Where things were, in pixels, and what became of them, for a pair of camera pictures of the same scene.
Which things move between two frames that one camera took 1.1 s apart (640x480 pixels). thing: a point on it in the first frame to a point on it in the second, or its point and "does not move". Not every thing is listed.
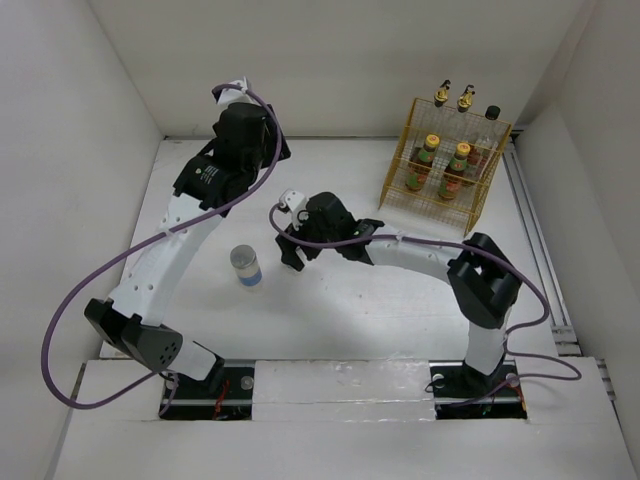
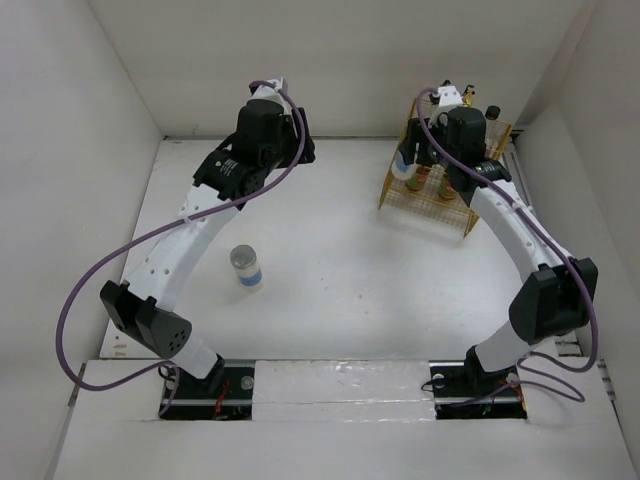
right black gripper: [289, 255] to [416, 133]
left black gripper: [270, 139] to [306, 156]
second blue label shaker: [244, 258] does not move
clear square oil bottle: [464, 102] does not move
